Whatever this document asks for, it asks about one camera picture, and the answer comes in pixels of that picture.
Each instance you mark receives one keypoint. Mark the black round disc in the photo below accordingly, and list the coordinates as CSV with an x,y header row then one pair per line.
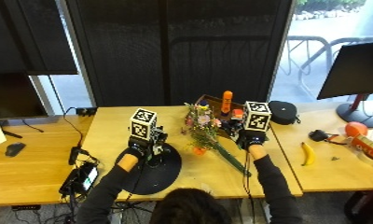
x,y
161,174

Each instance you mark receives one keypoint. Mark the brown wooden tray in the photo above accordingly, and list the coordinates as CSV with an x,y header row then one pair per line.
x,y
214,104

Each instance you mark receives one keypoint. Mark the white marker cube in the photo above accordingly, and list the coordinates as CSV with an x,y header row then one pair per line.
x,y
257,115
142,123

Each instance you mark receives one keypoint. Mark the black round case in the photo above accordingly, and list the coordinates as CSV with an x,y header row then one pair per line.
x,y
282,112

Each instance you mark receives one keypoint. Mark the person's left hand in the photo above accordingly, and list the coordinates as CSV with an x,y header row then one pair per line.
x,y
137,148

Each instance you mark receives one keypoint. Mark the orange bottle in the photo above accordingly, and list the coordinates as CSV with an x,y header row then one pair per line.
x,y
226,101

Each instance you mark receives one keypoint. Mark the small red box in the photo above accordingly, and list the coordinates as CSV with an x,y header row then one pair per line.
x,y
237,114

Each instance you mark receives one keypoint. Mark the metal bike rack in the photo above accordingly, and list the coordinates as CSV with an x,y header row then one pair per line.
x,y
318,53

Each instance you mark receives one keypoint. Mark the black computer mouse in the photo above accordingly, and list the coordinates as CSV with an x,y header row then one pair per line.
x,y
15,149

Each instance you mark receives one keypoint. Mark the black power strip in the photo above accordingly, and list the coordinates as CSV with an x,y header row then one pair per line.
x,y
25,207

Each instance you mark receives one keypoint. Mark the flower bouquet with green stems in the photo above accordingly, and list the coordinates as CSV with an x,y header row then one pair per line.
x,y
202,129

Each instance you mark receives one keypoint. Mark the black wall socket box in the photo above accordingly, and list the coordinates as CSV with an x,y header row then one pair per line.
x,y
85,111

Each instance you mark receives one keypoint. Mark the person's right hand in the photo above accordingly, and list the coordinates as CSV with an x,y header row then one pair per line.
x,y
251,138

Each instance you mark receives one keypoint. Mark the black device with screen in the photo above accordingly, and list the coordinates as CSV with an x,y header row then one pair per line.
x,y
78,179

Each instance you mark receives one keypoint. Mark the red cylindrical can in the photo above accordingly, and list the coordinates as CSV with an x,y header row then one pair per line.
x,y
368,147

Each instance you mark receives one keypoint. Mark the yellow banana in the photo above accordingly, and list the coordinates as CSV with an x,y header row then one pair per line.
x,y
307,154

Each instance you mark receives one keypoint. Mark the black monitor on red stand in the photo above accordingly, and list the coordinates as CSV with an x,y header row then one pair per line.
x,y
354,71

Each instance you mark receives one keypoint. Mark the black power adapter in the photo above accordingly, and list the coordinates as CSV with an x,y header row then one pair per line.
x,y
73,155

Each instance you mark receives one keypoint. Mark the small dark scrap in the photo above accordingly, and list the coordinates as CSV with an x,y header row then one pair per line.
x,y
334,158

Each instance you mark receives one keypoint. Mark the black window blind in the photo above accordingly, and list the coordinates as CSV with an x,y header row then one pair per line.
x,y
28,34
177,49

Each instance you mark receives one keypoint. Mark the small orange pot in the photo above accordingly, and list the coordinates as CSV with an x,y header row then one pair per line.
x,y
198,151

